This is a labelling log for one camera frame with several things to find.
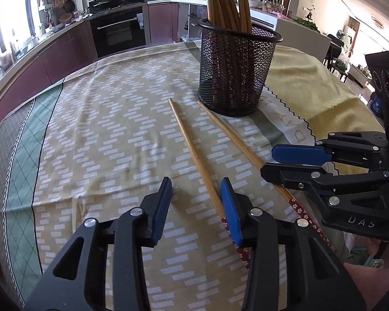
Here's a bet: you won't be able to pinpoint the window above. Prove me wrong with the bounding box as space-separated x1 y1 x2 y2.
0 0 43 62

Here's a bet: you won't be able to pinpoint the white kitchen island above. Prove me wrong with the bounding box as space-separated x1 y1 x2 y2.
274 15 332 63

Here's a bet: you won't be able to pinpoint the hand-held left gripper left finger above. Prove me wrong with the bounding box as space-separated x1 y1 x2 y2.
21 176 173 311

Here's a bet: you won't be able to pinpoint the black mesh utensil holder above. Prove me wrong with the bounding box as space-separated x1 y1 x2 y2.
197 17 283 117

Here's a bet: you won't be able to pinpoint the yellow cloth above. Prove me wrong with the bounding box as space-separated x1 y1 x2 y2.
262 45 386 175

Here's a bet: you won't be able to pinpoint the blue bag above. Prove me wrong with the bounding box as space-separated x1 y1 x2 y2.
368 92 385 119

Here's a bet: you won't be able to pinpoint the bunch of wooden chopsticks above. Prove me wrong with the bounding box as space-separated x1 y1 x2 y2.
205 0 253 104

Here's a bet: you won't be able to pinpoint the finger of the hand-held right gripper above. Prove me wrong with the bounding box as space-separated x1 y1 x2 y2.
260 162 389 213
271 131 388 166

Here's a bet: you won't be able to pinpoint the black dining chair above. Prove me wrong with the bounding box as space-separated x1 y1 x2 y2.
324 40 342 68

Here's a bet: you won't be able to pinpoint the patterned beige green tablecloth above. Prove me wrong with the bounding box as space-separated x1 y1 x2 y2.
0 40 347 311

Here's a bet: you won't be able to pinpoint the green vegetables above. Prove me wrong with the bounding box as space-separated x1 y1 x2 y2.
293 18 320 33

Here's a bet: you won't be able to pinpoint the person's right hand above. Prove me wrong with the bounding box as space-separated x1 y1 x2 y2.
363 236 389 266

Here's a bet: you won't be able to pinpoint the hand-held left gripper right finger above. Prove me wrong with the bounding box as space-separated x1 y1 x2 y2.
220 177 367 311

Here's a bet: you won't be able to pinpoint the person's right forearm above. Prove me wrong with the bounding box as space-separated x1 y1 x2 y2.
344 258 389 311

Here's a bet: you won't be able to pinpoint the wooden chopstick red floral handle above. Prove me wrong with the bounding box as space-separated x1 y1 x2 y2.
197 100 338 256
168 98 251 269

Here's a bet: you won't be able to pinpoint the purple kitchen cabinets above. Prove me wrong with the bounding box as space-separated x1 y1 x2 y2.
0 0 202 146

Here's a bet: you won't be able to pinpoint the black built-in oven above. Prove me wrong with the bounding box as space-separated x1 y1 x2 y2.
84 5 149 59

